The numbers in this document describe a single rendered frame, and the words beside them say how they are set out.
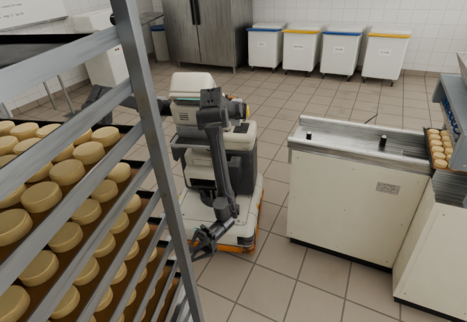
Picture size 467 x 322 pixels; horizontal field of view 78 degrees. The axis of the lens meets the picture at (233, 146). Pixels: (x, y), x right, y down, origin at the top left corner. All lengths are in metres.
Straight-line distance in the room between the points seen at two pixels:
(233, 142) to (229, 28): 3.48
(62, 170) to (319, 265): 1.89
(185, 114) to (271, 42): 3.79
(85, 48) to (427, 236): 1.59
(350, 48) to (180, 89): 3.78
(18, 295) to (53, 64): 0.31
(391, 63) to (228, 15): 2.61
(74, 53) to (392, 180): 1.55
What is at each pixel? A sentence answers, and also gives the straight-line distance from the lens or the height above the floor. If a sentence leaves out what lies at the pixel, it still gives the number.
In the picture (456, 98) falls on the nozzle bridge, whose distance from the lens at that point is 1.71.
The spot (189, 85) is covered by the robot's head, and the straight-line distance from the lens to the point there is 1.46.
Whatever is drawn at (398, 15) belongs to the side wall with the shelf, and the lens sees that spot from 5.49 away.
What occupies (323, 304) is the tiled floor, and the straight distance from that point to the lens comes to 2.06.
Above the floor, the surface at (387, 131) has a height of 0.89.
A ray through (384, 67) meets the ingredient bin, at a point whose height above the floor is 0.30.
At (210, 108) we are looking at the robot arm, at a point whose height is 1.35.
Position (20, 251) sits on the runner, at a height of 1.51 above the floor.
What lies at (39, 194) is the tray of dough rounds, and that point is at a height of 1.51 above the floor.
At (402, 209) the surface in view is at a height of 0.59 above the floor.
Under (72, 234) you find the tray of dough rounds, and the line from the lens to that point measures 0.55.
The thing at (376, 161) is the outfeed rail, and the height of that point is 0.86.
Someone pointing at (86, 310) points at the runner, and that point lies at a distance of 0.57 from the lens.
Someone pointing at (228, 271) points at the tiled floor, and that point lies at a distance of 2.13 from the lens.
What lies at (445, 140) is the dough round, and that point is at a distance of 1.89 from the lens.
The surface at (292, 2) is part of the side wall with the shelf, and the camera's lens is 5.68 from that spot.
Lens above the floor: 1.78
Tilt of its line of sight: 33 degrees down
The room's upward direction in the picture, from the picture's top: 4 degrees counter-clockwise
